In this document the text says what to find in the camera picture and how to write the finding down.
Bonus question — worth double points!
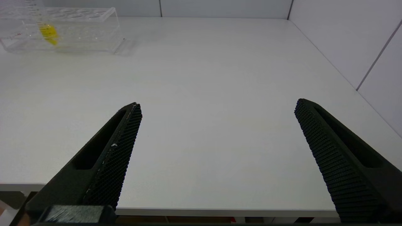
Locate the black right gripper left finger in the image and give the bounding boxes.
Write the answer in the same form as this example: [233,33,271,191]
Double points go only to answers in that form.
[25,102,143,218]

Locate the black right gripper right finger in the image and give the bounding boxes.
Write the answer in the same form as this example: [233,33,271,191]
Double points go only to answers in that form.
[294,99,402,223]

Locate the test tube with yellow pigment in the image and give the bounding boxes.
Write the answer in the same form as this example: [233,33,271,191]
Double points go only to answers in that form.
[22,0,59,47]

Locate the clear acrylic test tube rack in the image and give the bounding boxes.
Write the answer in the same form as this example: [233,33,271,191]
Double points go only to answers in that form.
[0,6,125,54]

